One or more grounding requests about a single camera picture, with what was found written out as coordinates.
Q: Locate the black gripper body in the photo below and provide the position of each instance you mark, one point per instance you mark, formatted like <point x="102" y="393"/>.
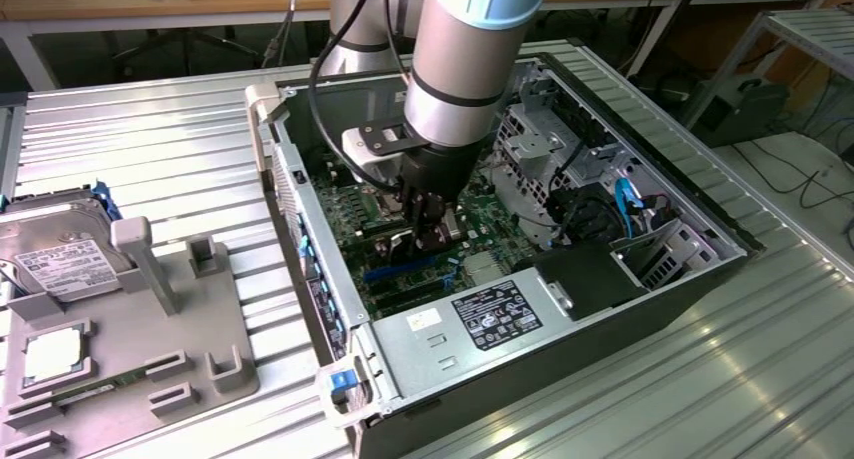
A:
<point x="441" y="171"/>

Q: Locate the black graphics card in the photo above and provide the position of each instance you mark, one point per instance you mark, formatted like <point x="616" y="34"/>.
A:
<point x="394" y="244"/>

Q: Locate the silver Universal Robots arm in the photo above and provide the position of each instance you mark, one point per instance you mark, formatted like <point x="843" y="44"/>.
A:
<point x="461" y="79"/>

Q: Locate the CPU socket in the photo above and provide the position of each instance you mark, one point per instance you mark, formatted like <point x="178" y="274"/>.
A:
<point x="388" y="204"/>

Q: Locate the installed black RAM stick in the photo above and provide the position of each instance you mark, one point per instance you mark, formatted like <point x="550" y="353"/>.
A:
<point x="377" y="227"/>

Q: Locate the green motherboard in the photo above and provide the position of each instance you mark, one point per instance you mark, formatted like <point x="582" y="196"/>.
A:
<point x="494" y="219"/>

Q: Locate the silver chipset heatsink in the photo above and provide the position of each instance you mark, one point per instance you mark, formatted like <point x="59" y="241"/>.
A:
<point x="484" y="271"/>

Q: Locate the blue expansion slot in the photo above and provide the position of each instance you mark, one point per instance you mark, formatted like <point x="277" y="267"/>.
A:
<point x="394" y="271"/>

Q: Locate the silver drive cage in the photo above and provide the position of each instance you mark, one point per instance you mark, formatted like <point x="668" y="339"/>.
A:
<point x="534" y="144"/>

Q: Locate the grey power supply unit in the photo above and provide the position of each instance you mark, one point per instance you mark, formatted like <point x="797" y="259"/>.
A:
<point x="428" y="359"/>

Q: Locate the silver disk bay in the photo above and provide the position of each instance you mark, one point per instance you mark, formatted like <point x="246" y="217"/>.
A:
<point x="668" y="259"/>

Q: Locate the blue case latch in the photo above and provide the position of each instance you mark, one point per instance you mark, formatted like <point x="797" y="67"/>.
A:
<point x="342" y="381"/>

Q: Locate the open black PC case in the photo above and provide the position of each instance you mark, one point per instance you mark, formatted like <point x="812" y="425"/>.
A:
<point x="568" y="374"/>

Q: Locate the blue disk caddy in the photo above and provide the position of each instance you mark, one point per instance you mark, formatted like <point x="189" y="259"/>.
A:
<point x="107" y="204"/>

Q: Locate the grey machine box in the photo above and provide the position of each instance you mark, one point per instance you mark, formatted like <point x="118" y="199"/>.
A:
<point x="741" y="114"/>

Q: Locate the grey parts rack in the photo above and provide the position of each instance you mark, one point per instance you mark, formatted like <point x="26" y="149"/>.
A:
<point x="134" y="339"/>

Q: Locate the silver hard disk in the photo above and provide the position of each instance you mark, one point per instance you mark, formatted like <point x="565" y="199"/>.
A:
<point x="61" y="264"/>

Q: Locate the green RAM stick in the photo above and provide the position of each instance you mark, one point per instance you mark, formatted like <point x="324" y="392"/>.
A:
<point x="101" y="386"/>

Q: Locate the silver CPU chip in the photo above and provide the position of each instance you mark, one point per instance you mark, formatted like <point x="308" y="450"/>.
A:
<point x="54" y="354"/>

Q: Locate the metal slat side table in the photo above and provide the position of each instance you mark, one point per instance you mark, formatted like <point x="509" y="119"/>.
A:
<point x="815" y="29"/>

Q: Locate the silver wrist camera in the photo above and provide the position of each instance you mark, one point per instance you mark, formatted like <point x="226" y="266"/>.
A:
<point x="364" y="154"/>

